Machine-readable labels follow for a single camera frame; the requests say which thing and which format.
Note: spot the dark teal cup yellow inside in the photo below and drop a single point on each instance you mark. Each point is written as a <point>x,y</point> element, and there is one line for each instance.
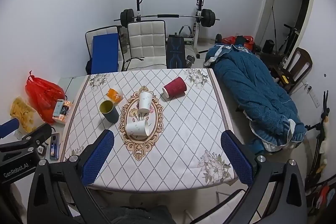
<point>109,111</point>

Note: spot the black gripper device left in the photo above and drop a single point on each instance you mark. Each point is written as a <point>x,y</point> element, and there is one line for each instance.
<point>20,158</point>

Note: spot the blue folded mat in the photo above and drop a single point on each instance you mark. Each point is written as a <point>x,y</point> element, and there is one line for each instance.
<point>105,53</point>

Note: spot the patterned white tablecloth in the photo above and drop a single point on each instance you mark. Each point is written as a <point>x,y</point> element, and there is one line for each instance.
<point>183,150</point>

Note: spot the red ribbed paper cup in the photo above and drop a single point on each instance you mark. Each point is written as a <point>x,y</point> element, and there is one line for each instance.
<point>175,88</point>

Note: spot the barbell with black plates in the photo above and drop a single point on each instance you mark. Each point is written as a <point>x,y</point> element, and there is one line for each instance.
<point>207,17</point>

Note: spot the white barbell rack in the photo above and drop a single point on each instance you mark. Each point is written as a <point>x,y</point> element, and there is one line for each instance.
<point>196,26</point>

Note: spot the white padded chair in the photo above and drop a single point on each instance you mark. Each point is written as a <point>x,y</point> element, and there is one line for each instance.
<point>147,44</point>

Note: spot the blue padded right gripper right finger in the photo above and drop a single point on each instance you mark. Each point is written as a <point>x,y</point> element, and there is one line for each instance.
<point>240,157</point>

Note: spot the small printed box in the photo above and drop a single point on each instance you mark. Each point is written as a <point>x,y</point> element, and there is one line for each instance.
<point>61,111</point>

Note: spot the orange white small cup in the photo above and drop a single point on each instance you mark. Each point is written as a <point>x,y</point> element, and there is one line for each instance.
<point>115,95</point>

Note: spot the red plastic bag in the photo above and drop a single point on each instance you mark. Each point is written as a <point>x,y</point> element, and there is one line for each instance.
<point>43,96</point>

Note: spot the blue quilted blanket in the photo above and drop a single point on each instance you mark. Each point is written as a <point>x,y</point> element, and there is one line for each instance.
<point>272,114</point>

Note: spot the black blue gym bag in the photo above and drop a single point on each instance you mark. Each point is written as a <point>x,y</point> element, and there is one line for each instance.
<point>175,52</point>

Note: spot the white paper cup upright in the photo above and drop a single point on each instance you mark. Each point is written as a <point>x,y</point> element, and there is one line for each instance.
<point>145,100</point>

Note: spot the black tripod stand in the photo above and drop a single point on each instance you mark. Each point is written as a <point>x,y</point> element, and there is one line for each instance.
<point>319,160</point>

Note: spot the dark wooden chair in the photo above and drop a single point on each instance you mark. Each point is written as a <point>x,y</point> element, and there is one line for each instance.
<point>298,67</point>

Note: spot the yellow snack bag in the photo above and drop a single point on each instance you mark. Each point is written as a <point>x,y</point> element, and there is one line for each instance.
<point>24,113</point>

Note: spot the white paper cup lying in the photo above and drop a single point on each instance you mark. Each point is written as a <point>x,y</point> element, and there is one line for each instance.
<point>139,128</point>

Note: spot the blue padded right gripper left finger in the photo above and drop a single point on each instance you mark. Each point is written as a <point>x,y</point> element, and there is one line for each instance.
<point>94,156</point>

